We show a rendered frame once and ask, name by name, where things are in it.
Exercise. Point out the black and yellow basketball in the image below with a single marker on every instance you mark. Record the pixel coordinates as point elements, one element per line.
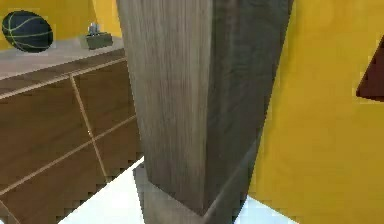
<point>27,31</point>

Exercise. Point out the grey wooden cupboard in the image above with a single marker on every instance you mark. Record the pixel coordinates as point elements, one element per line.
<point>200,106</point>

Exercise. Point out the dark green tissue box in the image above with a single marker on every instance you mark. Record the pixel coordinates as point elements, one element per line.
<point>99,40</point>

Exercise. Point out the brown chest of drawers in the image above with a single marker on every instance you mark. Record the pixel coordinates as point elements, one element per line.
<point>50,110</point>

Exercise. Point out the dark brown framed picture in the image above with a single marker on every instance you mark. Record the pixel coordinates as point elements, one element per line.
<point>373,81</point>

